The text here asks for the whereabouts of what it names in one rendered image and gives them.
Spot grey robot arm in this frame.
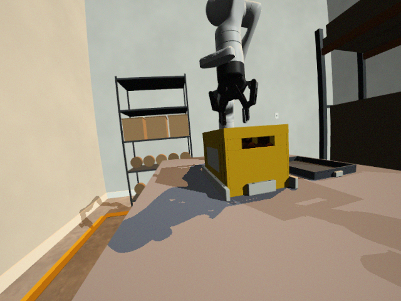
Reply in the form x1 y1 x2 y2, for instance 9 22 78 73
199 0 261 129

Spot yellow crate with dividers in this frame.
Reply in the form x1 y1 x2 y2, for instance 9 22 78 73
202 124 289 197

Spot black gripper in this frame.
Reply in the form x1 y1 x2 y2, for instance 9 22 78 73
209 61 258 125

